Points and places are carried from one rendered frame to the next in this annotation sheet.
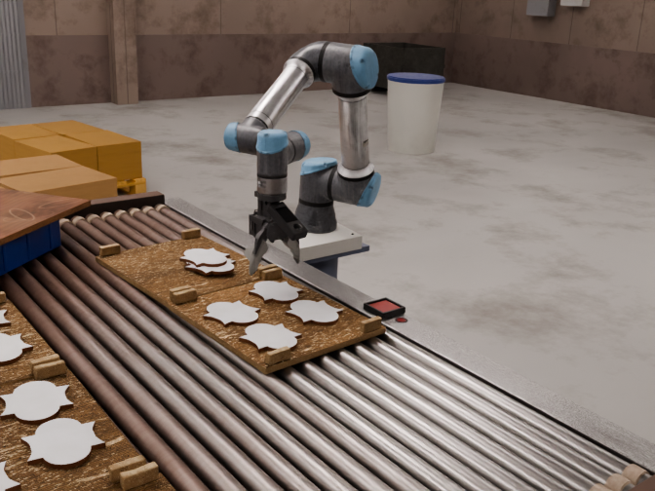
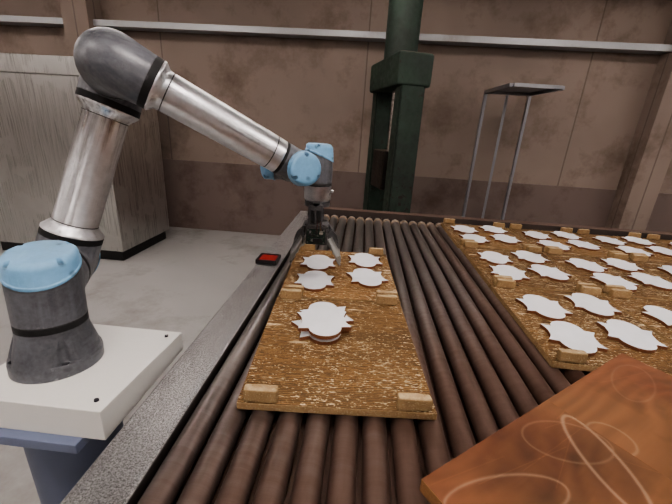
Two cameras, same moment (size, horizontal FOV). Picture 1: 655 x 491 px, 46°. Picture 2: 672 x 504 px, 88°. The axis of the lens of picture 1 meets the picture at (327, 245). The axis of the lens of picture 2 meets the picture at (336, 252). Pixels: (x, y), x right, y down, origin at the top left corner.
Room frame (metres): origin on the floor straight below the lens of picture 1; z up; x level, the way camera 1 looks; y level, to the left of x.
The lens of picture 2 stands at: (2.54, 0.83, 1.39)
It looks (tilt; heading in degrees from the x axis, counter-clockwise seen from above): 19 degrees down; 221
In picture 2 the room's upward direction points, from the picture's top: 4 degrees clockwise
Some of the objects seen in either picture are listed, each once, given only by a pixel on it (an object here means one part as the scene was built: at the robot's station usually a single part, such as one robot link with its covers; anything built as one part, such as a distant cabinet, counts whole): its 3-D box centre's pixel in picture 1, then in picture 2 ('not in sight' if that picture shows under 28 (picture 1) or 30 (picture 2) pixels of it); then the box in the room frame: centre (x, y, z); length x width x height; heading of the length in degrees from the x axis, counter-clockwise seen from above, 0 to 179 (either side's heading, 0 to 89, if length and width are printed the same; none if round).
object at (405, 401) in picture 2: (109, 249); (413, 402); (2.07, 0.62, 0.95); 0.06 x 0.02 x 0.03; 132
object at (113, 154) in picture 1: (63, 161); not in sight; (6.13, 2.18, 0.22); 1.27 x 0.91 x 0.44; 40
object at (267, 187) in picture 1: (271, 185); (318, 193); (1.84, 0.15, 1.22); 0.08 x 0.08 x 0.05
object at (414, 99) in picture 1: (413, 113); not in sight; (8.27, -0.86, 0.40); 0.62 x 0.62 x 0.79
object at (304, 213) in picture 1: (315, 211); (55, 338); (2.46, 0.05, 0.97); 0.15 x 0.15 x 0.10
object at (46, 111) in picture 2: not in sight; (82, 160); (1.50, -3.78, 0.92); 1.45 x 1.10 x 1.83; 128
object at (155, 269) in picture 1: (186, 267); (337, 343); (2.01, 0.39, 0.93); 0.41 x 0.35 x 0.02; 42
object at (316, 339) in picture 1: (275, 318); (340, 273); (1.69, 0.12, 0.93); 0.41 x 0.35 x 0.02; 41
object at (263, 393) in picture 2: (191, 233); (261, 393); (2.24, 0.42, 0.95); 0.06 x 0.02 x 0.03; 132
